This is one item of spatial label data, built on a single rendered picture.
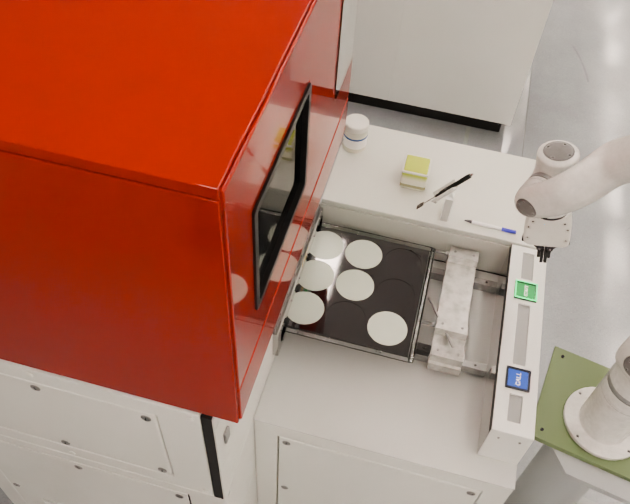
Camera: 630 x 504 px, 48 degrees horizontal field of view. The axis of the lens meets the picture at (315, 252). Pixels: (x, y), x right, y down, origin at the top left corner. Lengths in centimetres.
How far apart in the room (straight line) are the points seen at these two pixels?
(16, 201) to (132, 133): 19
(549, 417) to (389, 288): 50
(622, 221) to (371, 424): 212
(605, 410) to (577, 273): 157
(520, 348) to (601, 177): 51
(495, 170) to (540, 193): 68
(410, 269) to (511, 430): 52
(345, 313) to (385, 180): 44
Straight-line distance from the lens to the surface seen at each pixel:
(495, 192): 206
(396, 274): 188
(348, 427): 173
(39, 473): 198
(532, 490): 216
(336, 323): 177
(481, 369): 183
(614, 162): 142
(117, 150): 84
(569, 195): 144
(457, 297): 189
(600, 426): 179
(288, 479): 201
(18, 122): 91
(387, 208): 194
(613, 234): 349
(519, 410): 168
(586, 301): 318
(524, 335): 178
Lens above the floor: 238
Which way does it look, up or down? 51 degrees down
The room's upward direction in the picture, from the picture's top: 4 degrees clockwise
